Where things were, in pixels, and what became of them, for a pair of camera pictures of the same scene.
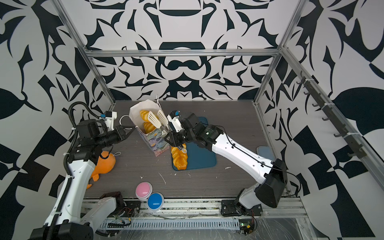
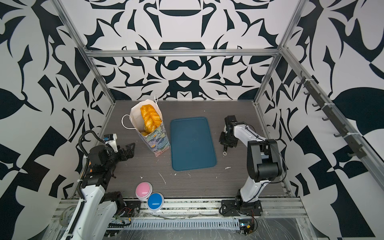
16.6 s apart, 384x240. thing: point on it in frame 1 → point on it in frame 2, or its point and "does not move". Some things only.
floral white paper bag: x=148 y=118 does not move
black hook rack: x=357 y=150 does not move
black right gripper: x=175 y=140 → x=222 y=140
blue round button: x=155 y=201 does not move
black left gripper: x=120 y=133 → x=128 y=152
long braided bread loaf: x=179 y=157 → x=151 y=118
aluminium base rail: x=208 y=209 does not move
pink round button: x=143 y=190 does not move
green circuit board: x=245 y=226 does not move
